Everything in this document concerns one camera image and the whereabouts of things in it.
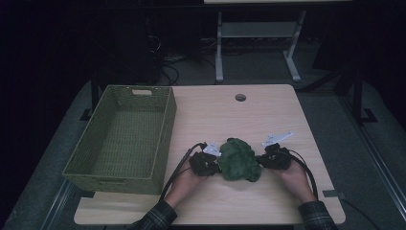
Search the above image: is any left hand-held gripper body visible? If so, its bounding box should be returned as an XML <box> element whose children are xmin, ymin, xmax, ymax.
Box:
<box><xmin>188</xmin><ymin>141</ymin><xmax>223</xmax><ymax>177</ymax></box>

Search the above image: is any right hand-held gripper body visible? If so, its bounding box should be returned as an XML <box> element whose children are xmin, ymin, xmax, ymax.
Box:
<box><xmin>257</xmin><ymin>130</ymin><xmax>295</xmax><ymax>172</ymax></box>

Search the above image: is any green fleece garment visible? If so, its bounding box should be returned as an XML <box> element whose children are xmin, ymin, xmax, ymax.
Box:
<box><xmin>217</xmin><ymin>137</ymin><xmax>263</xmax><ymax>183</ymax></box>

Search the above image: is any person's left hand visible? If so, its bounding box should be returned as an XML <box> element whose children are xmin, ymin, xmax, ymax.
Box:
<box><xmin>164</xmin><ymin>168</ymin><xmax>209</xmax><ymax>211</ymax></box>

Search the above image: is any person's right hand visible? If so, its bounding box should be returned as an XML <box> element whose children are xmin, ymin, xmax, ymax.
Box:
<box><xmin>270</xmin><ymin>158</ymin><xmax>318</xmax><ymax>204</ymax></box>

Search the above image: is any grey tape strip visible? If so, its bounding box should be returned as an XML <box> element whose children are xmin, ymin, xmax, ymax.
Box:
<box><xmin>322</xmin><ymin>189</ymin><xmax>347</xmax><ymax>201</ymax></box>

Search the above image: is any green woven basket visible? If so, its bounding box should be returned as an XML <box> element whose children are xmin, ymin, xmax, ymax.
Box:
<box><xmin>61</xmin><ymin>84</ymin><xmax>178</xmax><ymax>196</ymax></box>

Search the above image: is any black metal stand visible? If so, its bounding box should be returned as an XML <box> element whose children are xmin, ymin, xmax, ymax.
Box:
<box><xmin>350</xmin><ymin>66</ymin><xmax>379</xmax><ymax>125</ymax></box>

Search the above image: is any left hand-held gripper black cable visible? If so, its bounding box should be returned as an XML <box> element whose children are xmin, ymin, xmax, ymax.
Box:
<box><xmin>159</xmin><ymin>142</ymin><xmax>209</xmax><ymax>201</ymax></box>

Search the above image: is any hand-held gripper black cable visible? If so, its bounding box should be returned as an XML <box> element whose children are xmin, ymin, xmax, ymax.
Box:
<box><xmin>286</xmin><ymin>148</ymin><xmax>320</xmax><ymax>201</ymax></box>
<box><xmin>159</xmin><ymin>142</ymin><xmax>209</xmax><ymax>201</ymax></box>

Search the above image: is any right hand-held gripper black cable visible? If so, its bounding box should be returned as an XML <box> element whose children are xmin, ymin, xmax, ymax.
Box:
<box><xmin>286</xmin><ymin>148</ymin><xmax>320</xmax><ymax>201</ymax></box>

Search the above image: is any black cable at table edge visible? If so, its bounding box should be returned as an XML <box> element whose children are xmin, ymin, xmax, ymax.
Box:
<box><xmin>343</xmin><ymin>196</ymin><xmax>381</xmax><ymax>230</ymax></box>

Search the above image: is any tangle of black floor cables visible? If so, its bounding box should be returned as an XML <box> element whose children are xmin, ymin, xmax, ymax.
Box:
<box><xmin>149</xmin><ymin>33</ymin><xmax>192</xmax><ymax>86</ymax></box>

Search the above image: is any white metal frame desk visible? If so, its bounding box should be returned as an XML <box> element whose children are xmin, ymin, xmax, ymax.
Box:
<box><xmin>204</xmin><ymin>0</ymin><xmax>352</xmax><ymax>84</ymax></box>

